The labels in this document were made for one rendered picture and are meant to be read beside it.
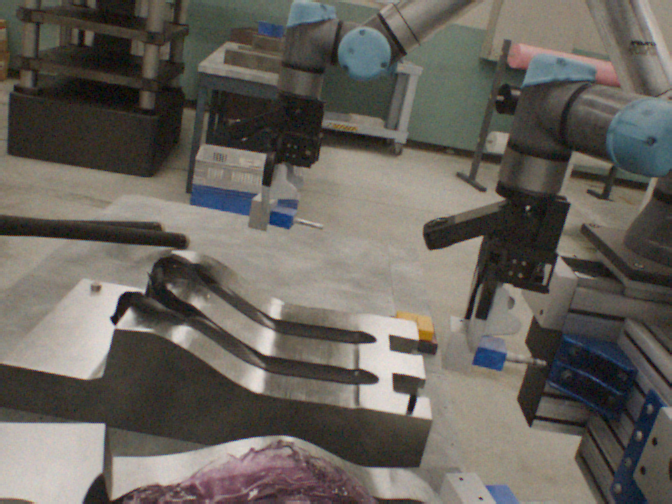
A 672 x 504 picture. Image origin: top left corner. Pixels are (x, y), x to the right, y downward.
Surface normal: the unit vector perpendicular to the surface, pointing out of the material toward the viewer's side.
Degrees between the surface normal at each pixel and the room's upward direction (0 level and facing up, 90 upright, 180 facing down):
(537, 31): 90
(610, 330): 90
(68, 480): 0
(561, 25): 90
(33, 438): 0
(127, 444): 0
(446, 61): 90
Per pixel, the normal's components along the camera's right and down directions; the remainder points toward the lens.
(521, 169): -0.57, 0.18
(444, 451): 0.19, -0.92
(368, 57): -0.07, 0.32
